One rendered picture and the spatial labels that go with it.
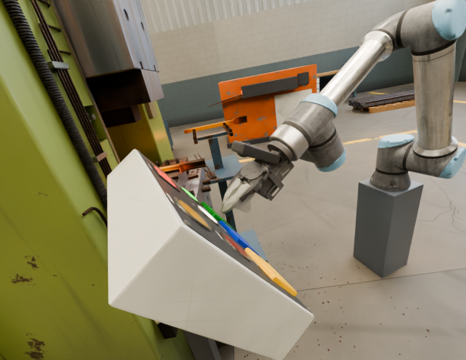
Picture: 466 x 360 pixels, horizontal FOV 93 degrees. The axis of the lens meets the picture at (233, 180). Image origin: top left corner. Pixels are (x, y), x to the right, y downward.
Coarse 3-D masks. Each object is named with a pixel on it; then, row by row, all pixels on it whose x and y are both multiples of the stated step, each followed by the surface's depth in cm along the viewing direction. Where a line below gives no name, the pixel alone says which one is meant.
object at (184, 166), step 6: (180, 162) 92; (186, 162) 92; (192, 162) 90; (198, 162) 91; (204, 162) 92; (162, 168) 92; (168, 168) 91; (174, 168) 91; (180, 168) 90; (186, 168) 92; (192, 168) 91; (198, 168) 92
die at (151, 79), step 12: (132, 72) 66; (144, 72) 69; (156, 72) 82; (96, 84) 67; (108, 84) 67; (120, 84) 67; (132, 84) 67; (144, 84) 67; (156, 84) 79; (96, 96) 68; (108, 96) 68; (120, 96) 68; (132, 96) 69; (144, 96) 69; (156, 96) 76; (108, 108) 70
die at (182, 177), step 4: (172, 164) 99; (164, 172) 90; (168, 172) 90; (172, 172) 90; (176, 172) 89; (180, 172) 90; (184, 172) 98; (172, 176) 86; (176, 176) 85; (180, 176) 89; (184, 176) 97; (176, 180) 84; (180, 180) 88; (184, 180) 95; (180, 184) 87; (184, 184) 94
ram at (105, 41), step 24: (72, 0) 54; (96, 0) 55; (120, 0) 60; (72, 24) 56; (96, 24) 57; (120, 24) 57; (144, 24) 79; (96, 48) 59; (120, 48) 59; (144, 48) 74; (96, 72) 61; (120, 72) 64
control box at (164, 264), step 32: (128, 160) 41; (128, 192) 30; (160, 192) 23; (128, 224) 23; (160, 224) 19; (192, 224) 20; (128, 256) 19; (160, 256) 17; (192, 256) 18; (224, 256) 20; (128, 288) 17; (160, 288) 18; (192, 288) 19; (224, 288) 21; (256, 288) 24; (160, 320) 19; (192, 320) 21; (224, 320) 23; (256, 320) 25; (288, 320) 29; (256, 352) 28
